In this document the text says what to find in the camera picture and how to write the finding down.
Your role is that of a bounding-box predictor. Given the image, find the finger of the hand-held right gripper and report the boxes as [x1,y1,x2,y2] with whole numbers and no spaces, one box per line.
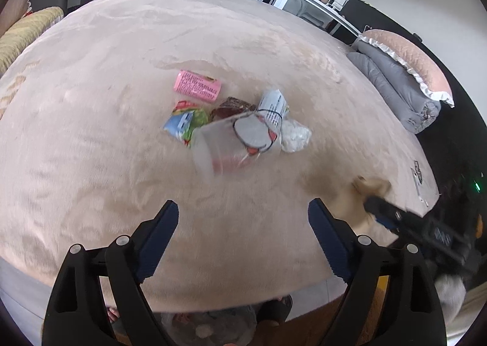
[363,196,408,220]
[374,214,405,235]

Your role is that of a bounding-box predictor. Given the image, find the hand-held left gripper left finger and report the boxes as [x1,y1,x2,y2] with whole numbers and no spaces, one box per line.
[41,199,179,346]

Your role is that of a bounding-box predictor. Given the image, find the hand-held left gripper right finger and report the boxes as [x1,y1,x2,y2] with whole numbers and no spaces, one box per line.
[307,197,447,346]

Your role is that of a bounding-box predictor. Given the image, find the clear plastic bin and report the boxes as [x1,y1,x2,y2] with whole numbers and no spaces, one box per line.
[160,304,260,346]

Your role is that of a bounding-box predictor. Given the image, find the white plastic wrap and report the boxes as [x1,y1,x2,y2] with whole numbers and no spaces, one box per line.
[281,118,313,153]

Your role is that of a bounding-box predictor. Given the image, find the clear plastic cup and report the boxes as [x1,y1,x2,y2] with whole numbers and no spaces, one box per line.
[191,111,283,184]

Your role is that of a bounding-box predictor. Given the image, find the colourful snack wrapper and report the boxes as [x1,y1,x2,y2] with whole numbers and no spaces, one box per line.
[163,100,211,149]

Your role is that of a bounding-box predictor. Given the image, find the white printed paper packet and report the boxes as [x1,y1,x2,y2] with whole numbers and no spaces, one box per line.
[257,89,290,143]

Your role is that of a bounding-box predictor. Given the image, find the brown snack wrapper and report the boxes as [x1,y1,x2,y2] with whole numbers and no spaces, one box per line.
[211,97,258,121]

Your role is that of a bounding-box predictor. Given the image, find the pink printed packet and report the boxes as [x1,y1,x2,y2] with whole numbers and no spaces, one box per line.
[174,69,222,104]

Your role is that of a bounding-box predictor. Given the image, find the black slipper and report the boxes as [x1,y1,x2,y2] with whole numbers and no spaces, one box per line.
[258,295,294,328]

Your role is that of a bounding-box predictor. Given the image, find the grey folded duvet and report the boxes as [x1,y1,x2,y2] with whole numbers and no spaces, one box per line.
[347,40,443,135]

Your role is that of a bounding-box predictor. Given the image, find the grey mattress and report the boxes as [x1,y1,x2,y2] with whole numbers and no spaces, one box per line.
[0,256,115,331]

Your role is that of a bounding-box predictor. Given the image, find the beige plush blanket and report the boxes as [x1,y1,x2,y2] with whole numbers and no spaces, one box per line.
[0,0,439,313]

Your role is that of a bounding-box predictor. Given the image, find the pink pillow with white frill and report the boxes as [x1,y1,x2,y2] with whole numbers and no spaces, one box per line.
[0,0,32,39]
[358,29,456,108]

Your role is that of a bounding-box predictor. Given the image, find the white table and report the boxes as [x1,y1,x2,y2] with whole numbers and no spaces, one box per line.
[260,0,363,37]

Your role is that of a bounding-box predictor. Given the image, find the yellow quilted cover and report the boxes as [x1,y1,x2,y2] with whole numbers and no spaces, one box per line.
[0,6,65,77]

